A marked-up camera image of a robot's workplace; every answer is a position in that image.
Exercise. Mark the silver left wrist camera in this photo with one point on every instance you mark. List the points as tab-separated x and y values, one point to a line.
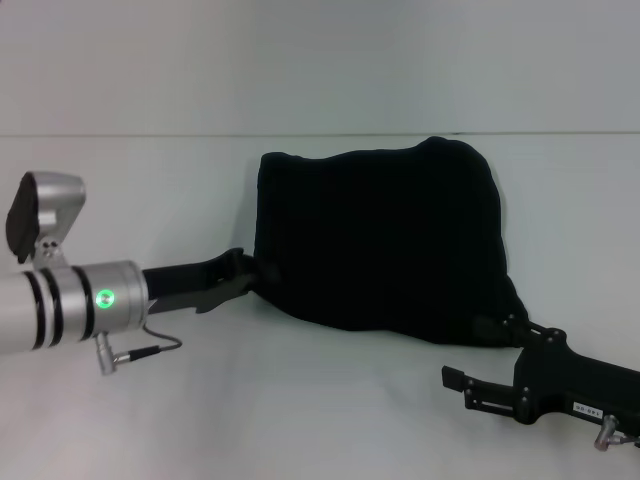
42	215

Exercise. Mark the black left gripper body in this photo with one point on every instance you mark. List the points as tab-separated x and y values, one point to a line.
195	285

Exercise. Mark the black shirt with FREE print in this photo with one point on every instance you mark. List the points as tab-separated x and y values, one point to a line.
380	240

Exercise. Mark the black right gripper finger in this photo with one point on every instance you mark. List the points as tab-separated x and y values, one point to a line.
505	327
480	392

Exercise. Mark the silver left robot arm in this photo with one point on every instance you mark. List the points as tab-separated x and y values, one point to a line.
65	310

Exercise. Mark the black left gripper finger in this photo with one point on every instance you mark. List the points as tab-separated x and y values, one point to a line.
262	270

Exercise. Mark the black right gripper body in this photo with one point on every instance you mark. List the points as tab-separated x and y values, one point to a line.
575	380

